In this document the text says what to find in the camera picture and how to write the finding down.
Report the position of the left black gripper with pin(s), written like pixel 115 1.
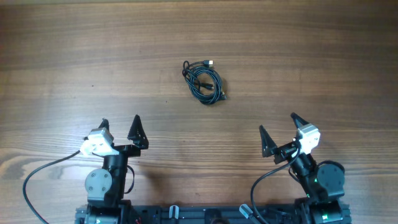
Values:
pixel 138 140

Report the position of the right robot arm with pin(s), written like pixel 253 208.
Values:
pixel 322 182

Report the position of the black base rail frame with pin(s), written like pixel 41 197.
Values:
pixel 214 214

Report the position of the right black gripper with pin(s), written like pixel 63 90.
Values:
pixel 270 147

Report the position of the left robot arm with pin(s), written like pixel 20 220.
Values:
pixel 106 186

